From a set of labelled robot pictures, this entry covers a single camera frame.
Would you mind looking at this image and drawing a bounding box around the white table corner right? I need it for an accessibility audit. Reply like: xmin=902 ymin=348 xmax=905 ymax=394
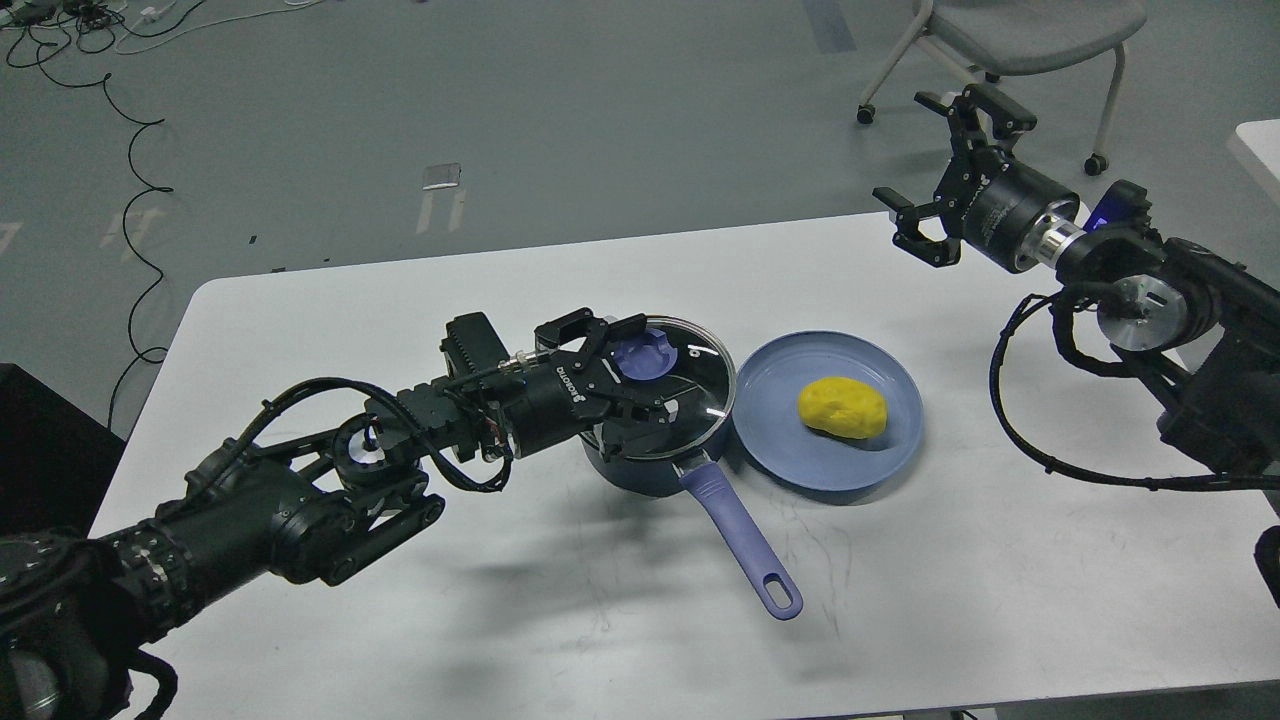
xmin=1228 ymin=118 xmax=1280 ymax=206

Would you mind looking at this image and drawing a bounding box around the glass lid purple knob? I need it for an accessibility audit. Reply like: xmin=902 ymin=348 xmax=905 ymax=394
xmin=590 ymin=316 xmax=739 ymax=461

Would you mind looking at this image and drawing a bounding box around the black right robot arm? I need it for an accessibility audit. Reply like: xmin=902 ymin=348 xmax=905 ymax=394
xmin=873 ymin=85 xmax=1279 ymax=492

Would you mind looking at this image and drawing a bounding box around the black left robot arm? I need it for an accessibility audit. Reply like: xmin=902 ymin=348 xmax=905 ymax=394
xmin=3 ymin=307 xmax=694 ymax=719

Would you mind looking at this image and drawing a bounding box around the small silver floor plate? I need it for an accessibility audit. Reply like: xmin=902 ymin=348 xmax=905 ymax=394
xmin=420 ymin=161 xmax=463 ymax=192

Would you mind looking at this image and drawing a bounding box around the blue round plate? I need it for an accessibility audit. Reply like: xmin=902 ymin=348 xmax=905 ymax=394
xmin=733 ymin=331 xmax=924 ymax=503

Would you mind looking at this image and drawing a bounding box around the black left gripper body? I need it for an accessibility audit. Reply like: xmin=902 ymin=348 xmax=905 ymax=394
xmin=498 ymin=351 xmax=637 ymax=457

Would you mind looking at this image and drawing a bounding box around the yellow potato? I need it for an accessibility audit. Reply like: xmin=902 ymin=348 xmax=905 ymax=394
xmin=796 ymin=375 xmax=890 ymax=439

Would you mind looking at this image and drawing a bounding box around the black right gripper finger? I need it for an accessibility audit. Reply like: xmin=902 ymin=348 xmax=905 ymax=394
xmin=914 ymin=83 xmax=1038 ymax=167
xmin=872 ymin=186 xmax=961 ymax=268

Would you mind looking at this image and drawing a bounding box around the dark blue saucepan purple handle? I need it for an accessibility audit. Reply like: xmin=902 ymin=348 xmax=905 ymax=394
xmin=579 ymin=373 xmax=803 ymax=620

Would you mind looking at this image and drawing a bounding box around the black cable on floor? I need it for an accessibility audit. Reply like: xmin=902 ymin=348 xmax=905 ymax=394
xmin=0 ymin=0 xmax=206 ymax=427

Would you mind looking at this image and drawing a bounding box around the black box left edge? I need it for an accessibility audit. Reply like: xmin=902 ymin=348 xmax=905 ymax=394
xmin=1 ymin=363 xmax=125 ymax=537

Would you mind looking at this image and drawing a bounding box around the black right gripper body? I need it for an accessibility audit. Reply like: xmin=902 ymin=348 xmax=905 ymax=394
xmin=934 ymin=150 xmax=1080 ymax=273

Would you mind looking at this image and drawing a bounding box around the grey office chair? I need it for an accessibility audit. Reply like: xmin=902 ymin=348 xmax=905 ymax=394
xmin=856 ymin=1 xmax=1148 ymax=176

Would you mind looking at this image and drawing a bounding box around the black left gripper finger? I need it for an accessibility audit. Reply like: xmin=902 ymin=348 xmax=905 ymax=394
xmin=534 ymin=307 xmax=648 ymax=373
xmin=596 ymin=396 xmax=685 ymax=462

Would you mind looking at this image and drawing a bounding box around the white cable on floor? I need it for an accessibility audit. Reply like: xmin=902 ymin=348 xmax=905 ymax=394
xmin=111 ymin=0 xmax=332 ymax=53

